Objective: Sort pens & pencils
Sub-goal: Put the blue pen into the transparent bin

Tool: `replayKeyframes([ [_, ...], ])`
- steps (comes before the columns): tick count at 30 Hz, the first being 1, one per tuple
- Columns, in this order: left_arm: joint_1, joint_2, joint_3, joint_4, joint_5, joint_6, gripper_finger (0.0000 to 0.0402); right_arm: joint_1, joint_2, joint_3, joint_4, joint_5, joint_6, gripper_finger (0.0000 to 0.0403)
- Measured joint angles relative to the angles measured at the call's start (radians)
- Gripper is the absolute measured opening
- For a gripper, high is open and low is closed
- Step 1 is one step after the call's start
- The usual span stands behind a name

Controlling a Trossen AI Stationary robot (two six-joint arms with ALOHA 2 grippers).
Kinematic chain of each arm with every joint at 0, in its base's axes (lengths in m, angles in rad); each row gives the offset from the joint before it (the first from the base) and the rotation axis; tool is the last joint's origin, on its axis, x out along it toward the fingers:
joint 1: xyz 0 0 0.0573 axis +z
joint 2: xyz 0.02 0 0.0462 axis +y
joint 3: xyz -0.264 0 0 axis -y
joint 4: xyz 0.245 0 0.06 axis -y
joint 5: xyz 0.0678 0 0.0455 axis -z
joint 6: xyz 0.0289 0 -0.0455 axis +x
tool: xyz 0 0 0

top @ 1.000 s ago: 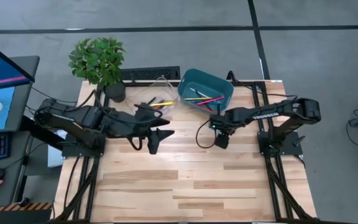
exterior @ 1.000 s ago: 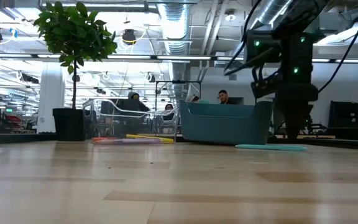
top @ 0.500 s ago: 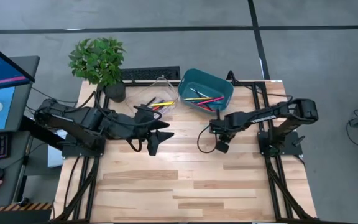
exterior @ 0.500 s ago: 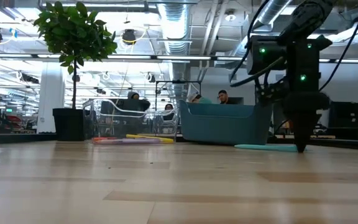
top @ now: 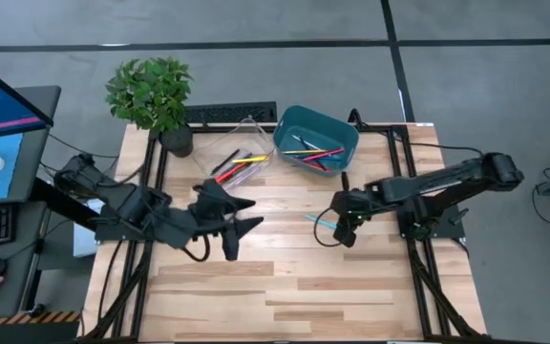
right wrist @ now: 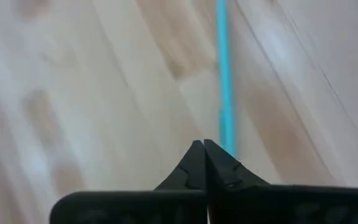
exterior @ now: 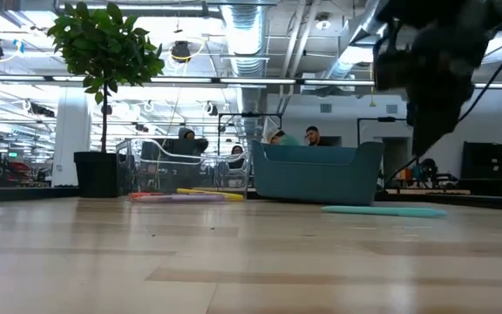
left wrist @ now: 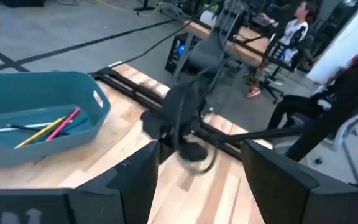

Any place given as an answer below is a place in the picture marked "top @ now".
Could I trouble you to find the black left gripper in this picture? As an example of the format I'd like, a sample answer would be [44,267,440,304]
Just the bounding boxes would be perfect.
[187,178,265,263]

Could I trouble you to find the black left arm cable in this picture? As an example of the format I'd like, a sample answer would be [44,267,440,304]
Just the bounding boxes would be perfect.
[45,133,121,160]

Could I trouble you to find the black Pilot gel pen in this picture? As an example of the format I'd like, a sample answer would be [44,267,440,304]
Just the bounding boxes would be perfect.
[209,148,242,177]

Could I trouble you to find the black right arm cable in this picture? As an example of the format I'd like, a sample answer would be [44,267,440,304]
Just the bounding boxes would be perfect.
[398,140,487,158]

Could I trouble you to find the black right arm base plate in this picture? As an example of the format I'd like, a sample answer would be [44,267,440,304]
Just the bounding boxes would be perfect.
[395,204,467,240]

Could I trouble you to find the green potted plant, black pot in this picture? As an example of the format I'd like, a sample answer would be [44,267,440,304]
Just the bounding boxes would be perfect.
[104,55,196,160]

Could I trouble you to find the orange highlighter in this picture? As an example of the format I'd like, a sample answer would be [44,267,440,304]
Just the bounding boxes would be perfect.
[214,161,248,185]

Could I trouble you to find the teal plastic bin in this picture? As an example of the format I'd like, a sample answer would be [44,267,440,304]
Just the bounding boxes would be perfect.
[272,104,361,177]

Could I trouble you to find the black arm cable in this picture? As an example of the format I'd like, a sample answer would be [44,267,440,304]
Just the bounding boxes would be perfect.
[45,133,121,160]
[398,140,487,158]

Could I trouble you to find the pink pencil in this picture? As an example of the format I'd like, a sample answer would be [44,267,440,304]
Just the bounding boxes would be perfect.
[302,147,347,162]

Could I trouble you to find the black keyboard on table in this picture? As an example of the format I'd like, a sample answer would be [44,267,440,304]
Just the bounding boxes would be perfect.
[183,100,279,125]

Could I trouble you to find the clear plastic bin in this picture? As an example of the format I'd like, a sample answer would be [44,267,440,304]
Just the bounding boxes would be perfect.
[191,118,277,188]

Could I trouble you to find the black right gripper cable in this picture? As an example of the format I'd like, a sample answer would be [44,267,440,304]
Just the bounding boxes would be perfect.
[312,206,341,248]

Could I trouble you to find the yellow black hazard strip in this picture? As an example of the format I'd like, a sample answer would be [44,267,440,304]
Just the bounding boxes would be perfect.
[0,310,82,327]

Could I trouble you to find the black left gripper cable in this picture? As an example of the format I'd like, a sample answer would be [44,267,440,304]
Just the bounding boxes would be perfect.
[180,232,212,264]

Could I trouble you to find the dark green pen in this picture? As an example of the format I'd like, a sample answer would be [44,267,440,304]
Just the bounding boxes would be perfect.
[228,151,254,178]

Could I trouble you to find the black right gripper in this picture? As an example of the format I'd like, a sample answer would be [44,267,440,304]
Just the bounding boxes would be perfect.
[330,170,387,248]

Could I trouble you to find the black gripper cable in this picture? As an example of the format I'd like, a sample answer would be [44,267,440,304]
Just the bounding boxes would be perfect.
[312,206,341,248]
[180,232,212,264]

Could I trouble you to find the yellow pencil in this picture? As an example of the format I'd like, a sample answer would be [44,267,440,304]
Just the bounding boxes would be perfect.
[281,148,329,156]

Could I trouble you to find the black pencil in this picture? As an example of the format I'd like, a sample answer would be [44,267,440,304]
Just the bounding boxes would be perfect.
[297,135,328,172]

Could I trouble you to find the light teal pen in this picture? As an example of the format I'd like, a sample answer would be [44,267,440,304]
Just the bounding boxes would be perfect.
[304,213,339,231]

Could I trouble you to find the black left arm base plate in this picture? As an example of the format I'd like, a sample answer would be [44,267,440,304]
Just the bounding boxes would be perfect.
[94,217,161,243]

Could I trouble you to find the black aluminium table frame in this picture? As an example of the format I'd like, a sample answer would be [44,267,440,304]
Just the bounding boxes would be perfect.
[76,121,489,343]

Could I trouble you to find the grey computer desk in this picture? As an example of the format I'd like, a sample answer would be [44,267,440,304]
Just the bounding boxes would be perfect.
[0,85,62,320]

